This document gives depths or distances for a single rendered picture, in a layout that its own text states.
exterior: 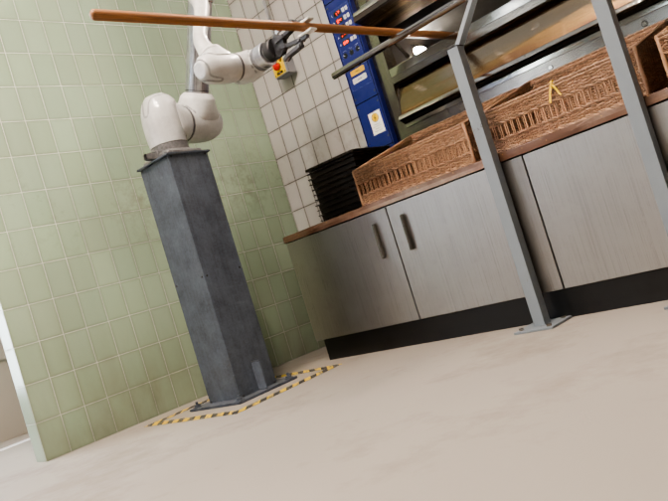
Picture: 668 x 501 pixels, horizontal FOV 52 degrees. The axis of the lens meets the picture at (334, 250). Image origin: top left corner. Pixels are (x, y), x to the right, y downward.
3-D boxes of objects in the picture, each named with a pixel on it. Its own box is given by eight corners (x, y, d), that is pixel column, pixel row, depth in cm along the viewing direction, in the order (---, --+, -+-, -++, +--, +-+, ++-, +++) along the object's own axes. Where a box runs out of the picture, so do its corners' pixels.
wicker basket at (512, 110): (547, 149, 270) (526, 82, 271) (700, 92, 231) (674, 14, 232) (485, 159, 234) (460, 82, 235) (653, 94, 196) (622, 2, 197)
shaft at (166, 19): (94, 17, 179) (90, 6, 179) (89, 22, 181) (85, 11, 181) (457, 37, 301) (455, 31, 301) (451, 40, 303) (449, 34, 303)
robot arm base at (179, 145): (134, 169, 279) (130, 156, 279) (178, 165, 296) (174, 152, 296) (159, 154, 267) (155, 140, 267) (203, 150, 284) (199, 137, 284)
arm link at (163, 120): (141, 153, 281) (125, 101, 281) (174, 152, 296) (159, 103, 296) (167, 139, 272) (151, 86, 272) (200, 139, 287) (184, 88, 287)
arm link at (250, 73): (274, 72, 259) (249, 75, 250) (250, 87, 270) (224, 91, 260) (264, 45, 259) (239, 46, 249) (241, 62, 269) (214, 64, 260)
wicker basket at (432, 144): (427, 194, 312) (410, 135, 313) (539, 152, 274) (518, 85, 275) (360, 208, 277) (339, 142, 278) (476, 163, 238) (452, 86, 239)
